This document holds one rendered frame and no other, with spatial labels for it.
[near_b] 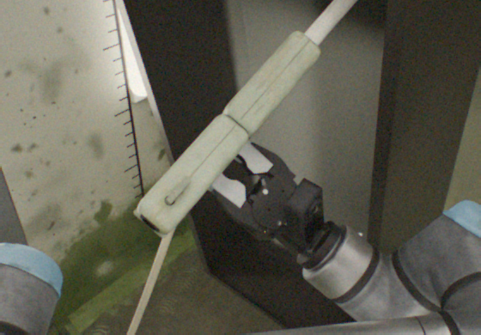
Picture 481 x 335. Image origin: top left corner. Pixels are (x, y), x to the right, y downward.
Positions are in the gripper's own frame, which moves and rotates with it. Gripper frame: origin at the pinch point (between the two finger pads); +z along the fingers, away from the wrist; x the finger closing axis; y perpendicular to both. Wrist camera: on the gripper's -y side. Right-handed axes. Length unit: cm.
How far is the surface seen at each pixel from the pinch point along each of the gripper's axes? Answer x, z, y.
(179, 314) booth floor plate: -15, -37, 156
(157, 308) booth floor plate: -18, -29, 160
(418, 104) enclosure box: 27.8, -20.5, 4.2
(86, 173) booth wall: 2, 25, 126
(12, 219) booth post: -24, 32, 119
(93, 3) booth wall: 39, 53, 89
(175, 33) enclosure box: 30, 21, 48
